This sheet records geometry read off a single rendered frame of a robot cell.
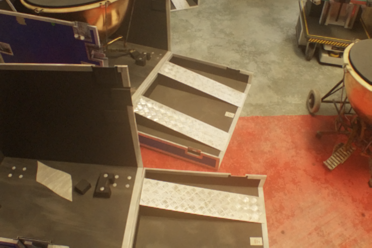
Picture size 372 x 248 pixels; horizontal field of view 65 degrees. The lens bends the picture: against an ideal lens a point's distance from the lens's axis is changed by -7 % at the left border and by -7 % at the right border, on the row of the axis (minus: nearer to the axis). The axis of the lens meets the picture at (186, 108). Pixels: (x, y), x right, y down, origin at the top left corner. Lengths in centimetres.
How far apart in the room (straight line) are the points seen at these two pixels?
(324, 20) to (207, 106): 159
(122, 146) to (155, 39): 140
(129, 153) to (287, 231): 108
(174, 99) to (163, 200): 105
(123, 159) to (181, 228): 55
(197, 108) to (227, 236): 112
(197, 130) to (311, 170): 89
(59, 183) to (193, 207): 85
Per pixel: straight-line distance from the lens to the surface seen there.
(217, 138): 238
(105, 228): 186
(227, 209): 201
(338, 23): 360
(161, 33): 296
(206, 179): 209
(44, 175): 217
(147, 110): 243
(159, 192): 195
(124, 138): 185
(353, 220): 228
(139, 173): 202
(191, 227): 198
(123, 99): 161
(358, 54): 215
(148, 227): 198
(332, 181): 239
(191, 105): 264
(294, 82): 310
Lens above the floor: 181
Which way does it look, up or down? 43 degrees down
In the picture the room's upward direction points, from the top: straight up
